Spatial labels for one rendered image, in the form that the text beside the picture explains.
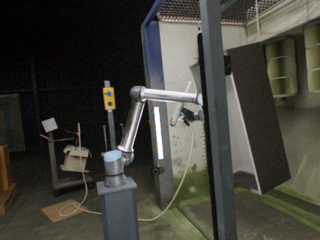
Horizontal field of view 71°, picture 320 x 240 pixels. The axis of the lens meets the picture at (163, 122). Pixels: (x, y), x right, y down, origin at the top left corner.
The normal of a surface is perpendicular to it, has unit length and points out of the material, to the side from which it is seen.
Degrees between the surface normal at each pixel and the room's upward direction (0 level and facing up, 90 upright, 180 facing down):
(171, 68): 90
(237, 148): 90
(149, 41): 90
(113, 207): 90
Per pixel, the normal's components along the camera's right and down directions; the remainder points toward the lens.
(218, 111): 0.32, 0.02
